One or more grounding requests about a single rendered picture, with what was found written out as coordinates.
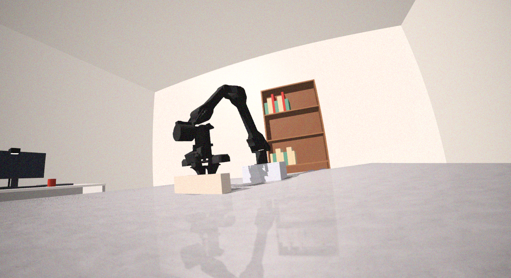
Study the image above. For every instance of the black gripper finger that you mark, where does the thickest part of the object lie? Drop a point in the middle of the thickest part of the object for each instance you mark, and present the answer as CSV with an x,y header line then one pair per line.
x,y
212,169
199,170

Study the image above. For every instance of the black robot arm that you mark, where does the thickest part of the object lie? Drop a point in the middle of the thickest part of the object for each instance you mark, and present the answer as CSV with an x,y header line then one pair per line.
x,y
187,131

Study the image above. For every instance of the beige power strip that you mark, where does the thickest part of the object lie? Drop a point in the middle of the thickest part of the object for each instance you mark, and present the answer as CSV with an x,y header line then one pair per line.
x,y
203,184

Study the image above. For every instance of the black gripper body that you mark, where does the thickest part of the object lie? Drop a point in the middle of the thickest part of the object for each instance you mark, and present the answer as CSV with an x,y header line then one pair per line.
x,y
212,159

